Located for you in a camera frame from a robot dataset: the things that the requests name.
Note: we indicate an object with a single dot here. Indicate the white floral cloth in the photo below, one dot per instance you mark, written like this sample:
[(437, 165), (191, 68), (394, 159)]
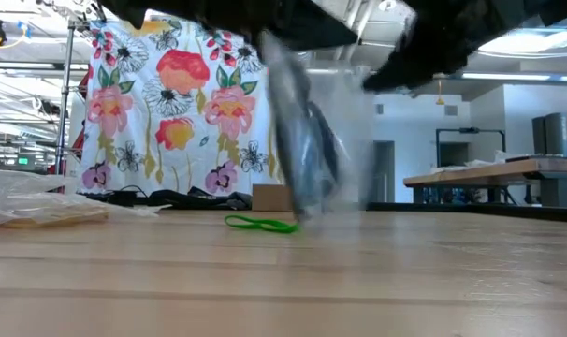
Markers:
[(138, 93)]

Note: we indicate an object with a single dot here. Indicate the small brown cardboard box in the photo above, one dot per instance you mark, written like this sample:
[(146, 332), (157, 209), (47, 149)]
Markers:
[(269, 197)]

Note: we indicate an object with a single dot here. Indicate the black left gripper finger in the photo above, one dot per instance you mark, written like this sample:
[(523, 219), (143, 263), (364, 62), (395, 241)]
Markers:
[(321, 28)]

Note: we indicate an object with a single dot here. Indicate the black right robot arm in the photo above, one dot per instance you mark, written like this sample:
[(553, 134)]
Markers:
[(545, 9)]

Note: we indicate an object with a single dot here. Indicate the gray workbench with wooden top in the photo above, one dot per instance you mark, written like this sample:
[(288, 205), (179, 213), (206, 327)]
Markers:
[(475, 174)]

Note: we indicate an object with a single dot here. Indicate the gray upright panels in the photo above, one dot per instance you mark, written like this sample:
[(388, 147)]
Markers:
[(552, 133)]

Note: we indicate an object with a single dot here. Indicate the green rubber band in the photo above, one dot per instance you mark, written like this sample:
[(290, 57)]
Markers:
[(265, 225)]

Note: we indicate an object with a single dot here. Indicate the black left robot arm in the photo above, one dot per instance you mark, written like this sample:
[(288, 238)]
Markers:
[(148, 7)]

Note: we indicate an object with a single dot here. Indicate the ceiling light strip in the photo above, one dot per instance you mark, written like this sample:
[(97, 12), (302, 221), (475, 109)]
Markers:
[(498, 76)]

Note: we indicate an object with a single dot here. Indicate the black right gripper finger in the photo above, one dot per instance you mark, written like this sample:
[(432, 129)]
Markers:
[(405, 72)]

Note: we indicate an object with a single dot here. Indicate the black metal stand frame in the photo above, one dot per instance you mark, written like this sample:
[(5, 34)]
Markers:
[(470, 129)]

